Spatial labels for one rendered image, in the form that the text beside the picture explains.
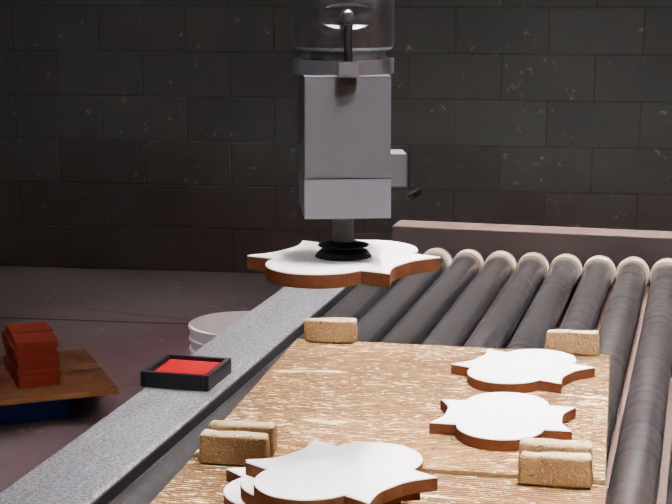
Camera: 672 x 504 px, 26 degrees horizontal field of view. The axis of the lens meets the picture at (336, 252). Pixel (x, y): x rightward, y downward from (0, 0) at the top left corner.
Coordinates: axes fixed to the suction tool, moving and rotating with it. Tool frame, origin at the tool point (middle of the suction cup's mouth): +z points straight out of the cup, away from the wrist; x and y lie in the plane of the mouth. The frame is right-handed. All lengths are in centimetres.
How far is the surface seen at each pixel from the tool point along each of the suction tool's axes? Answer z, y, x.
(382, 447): 13.9, -0.4, -3.0
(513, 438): 17.3, 11.1, -15.7
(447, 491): 18.4, 1.6, -8.5
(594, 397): 18.4, 26.5, -26.7
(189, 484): 18.4, 4.7, 12.1
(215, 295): 112, 497, 14
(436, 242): 19, 115, -24
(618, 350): 20, 51, -36
